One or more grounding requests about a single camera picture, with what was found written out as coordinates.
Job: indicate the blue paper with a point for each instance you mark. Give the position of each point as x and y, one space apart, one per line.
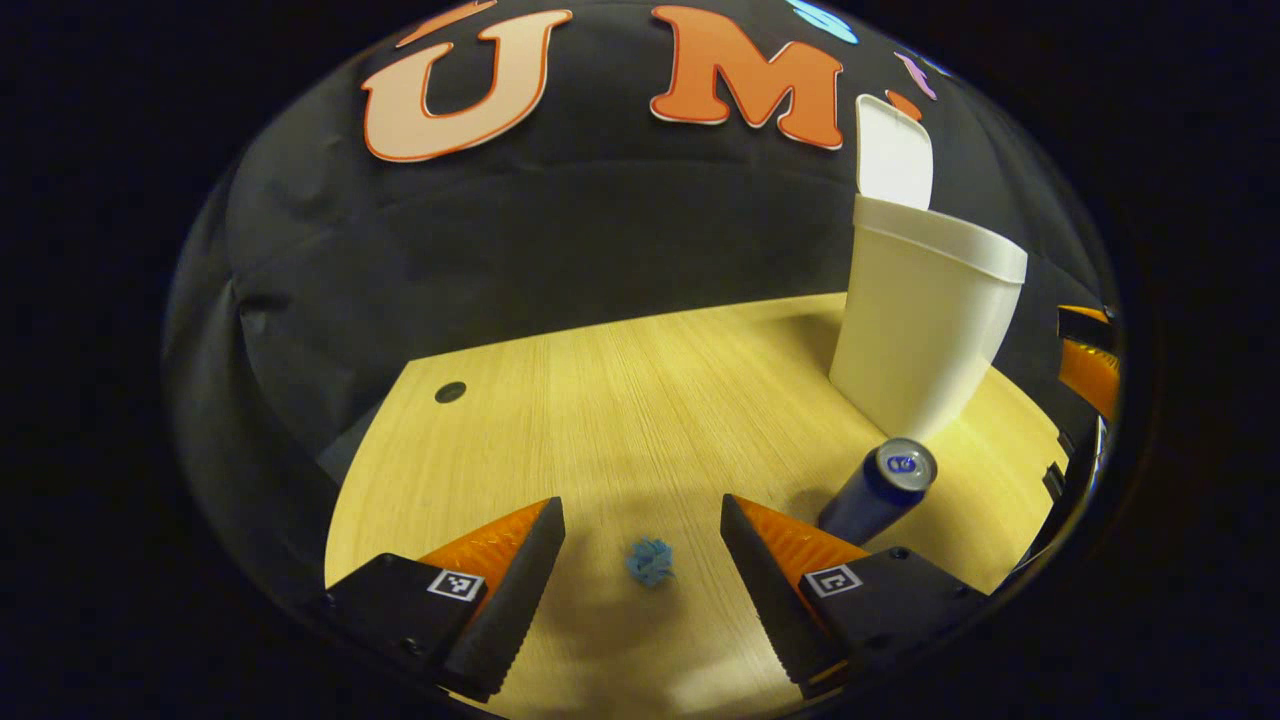
650 562

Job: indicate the small black block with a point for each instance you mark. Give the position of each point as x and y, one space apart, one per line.
1054 482

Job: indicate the black backdrop cloth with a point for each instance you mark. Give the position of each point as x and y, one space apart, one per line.
600 230

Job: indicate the black desk grommet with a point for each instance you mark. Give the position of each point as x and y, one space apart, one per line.
450 392

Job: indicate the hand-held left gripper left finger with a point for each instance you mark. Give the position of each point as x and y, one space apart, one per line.
515 600

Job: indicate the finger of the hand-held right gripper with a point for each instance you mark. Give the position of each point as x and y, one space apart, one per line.
1092 380
1085 330

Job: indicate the wooden desktop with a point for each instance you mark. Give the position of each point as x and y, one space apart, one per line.
620 420

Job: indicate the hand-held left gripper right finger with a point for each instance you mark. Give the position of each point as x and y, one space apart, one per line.
765 600

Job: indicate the blue pop can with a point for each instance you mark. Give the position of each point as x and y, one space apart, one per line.
870 500

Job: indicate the white garbage bin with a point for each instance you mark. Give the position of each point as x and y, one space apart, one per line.
915 320

